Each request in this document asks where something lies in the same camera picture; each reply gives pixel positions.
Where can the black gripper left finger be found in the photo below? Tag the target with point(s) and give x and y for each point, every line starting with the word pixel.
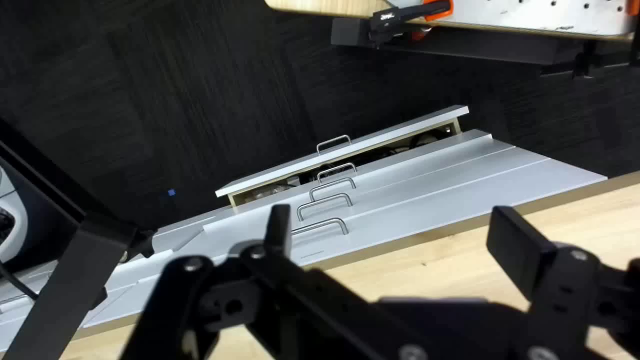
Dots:
pixel 200 306

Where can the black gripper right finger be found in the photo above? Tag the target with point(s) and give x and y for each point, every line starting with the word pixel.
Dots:
pixel 573 293

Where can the white drawer front panel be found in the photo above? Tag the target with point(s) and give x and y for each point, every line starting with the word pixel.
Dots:
pixel 346 153

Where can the black metal stand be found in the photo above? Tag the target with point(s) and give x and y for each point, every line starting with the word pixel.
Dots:
pixel 60 287

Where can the white drawer cabinet under table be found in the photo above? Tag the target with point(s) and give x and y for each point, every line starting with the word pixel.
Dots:
pixel 432 186

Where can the orange black bar clamp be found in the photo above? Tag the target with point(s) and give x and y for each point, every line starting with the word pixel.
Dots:
pixel 411 14

